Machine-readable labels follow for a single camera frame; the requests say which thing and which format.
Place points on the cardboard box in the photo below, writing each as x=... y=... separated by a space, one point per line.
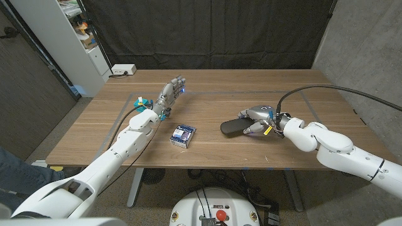
x=89 y=41

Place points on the black curtain backdrop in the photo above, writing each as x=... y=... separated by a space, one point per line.
x=207 y=31

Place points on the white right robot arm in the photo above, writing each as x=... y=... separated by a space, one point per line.
x=336 y=146

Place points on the black round grille object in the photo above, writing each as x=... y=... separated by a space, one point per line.
x=153 y=175

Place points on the orange toy figure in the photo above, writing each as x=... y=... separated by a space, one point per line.
x=82 y=27

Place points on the black glasses case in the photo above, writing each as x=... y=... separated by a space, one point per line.
x=234 y=126

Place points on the blue package box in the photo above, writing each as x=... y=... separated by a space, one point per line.
x=183 y=135

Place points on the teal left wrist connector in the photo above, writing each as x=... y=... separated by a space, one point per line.
x=141 y=103

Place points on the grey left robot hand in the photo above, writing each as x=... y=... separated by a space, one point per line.
x=168 y=95

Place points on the grey table leg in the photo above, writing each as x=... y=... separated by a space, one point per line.
x=135 y=188
x=293 y=191

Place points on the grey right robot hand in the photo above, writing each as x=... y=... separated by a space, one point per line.
x=264 y=114

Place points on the white shelf cabinet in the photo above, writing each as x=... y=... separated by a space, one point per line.
x=63 y=47

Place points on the red emergency stop button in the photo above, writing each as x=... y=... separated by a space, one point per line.
x=221 y=215

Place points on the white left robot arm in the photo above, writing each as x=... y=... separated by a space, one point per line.
x=110 y=157

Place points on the person's leg in jeans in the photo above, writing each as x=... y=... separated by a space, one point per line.
x=19 y=179

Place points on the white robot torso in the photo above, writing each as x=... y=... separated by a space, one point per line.
x=188 y=207

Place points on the white power strip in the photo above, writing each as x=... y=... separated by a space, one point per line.
x=124 y=69

